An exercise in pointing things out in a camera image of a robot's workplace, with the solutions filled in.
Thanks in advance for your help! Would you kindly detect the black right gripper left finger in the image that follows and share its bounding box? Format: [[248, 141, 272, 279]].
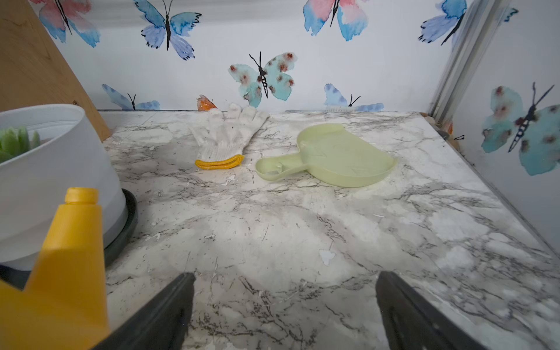
[[94, 273, 195, 349]]

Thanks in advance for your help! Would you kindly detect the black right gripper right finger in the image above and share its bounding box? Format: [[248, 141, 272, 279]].
[[376, 271, 484, 350]]

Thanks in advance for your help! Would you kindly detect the yellow plastic watering can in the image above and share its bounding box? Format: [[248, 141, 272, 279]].
[[1, 188, 110, 349]]

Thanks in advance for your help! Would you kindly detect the white pot green succulent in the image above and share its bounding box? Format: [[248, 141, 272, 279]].
[[1, 104, 126, 271]]

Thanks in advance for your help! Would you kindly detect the dark green pot saucer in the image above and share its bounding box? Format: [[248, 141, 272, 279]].
[[1, 189, 138, 290]]

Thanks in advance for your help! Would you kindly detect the white knit work glove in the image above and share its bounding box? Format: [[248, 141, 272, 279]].
[[190, 103, 270, 170]]

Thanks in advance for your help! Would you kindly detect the wooden desktop shelf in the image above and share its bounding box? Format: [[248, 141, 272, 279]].
[[1, 1, 112, 141]]

